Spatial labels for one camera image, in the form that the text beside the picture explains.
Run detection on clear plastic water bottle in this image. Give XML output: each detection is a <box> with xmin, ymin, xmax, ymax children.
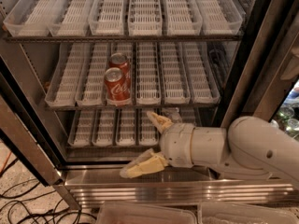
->
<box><xmin>162</xmin><ymin>107</ymin><xmax>182</xmax><ymax>123</ymax></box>

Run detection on stainless steel fridge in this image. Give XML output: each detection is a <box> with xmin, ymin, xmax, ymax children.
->
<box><xmin>0</xmin><ymin>0</ymin><xmax>299</xmax><ymax>209</ymax></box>

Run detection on left clear plastic bin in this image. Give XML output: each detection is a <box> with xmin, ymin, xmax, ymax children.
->
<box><xmin>95</xmin><ymin>202</ymin><xmax>197</xmax><ymax>224</ymax></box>

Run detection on clear plastic bin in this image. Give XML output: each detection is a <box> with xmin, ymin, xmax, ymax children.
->
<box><xmin>95</xmin><ymin>202</ymin><xmax>197</xmax><ymax>224</ymax></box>
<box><xmin>198</xmin><ymin>202</ymin><xmax>299</xmax><ymax>224</ymax></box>

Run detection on top wire shelf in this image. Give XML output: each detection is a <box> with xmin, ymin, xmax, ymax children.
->
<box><xmin>2</xmin><ymin>31</ymin><xmax>242</xmax><ymax>43</ymax></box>

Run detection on wire shelf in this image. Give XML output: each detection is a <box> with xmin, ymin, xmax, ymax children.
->
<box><xmin>2</xmin><ymin>31</ymin><xmax>242</xmax><ymax>43</ymax></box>
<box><xmin>64</xmin><ymin>142</ymin><xmax>160</xmax><ymax>152</ymax></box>
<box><xmin>45</xmin><ymin>103</ymin><xmax>219</xmax><ymax>111</ymax></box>

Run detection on orange floor cable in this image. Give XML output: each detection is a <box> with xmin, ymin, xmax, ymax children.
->
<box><xmin>0</xmin><ymin>151</ymin><xmax>13</xmax><ymax>175</ymax></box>

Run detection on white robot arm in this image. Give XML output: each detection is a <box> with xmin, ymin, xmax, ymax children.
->
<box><xmin>120</xmin><ymin>111</ymin><xmax>299</xmax><ymax>189</ymax></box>

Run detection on middle wire shelf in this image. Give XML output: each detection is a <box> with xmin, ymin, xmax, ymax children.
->
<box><xmin>45</xmin><ymin>103</ymin><xmax>219</xmax><ymax>111</ymax></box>

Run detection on bottom wire shelf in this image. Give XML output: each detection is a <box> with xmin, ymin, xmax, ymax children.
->
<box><xmin>64</xmin><ymin>142</ymin><xmax>160</xmax><ymax>152</ymax></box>

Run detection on left fridge door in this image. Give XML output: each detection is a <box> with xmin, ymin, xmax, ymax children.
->
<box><xmin>0</xmin><ymin>60</ymin><xmax>64</xmax><ymax>186</ymax></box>

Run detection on red coke can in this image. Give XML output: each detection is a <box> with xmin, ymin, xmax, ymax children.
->
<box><xmin>108</xmin><ymin>52</ymin><xmax>130</xmax><ymax>79</ymax></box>
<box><xmin>104</xmin><ymin>67</ymin><xmax>130</xmax><ymax>102</ymax></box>

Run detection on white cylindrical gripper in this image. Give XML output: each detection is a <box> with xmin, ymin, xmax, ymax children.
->
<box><xmin>120</xmin><ymin>111</ymin><xmax>194</xmax><ymax>178</ymax></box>

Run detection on right clear plastic bin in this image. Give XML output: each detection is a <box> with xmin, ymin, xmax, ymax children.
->
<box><xmin>198</xmin><ymin>202</ymin><xmax>299</xmax><ymax>224</ymax></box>

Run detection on black floor cables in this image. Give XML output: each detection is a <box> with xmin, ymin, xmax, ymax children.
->
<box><xmin>0</xmin><ymin>157</ymin><xmax>97</xmax><ymax>224</ymax></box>

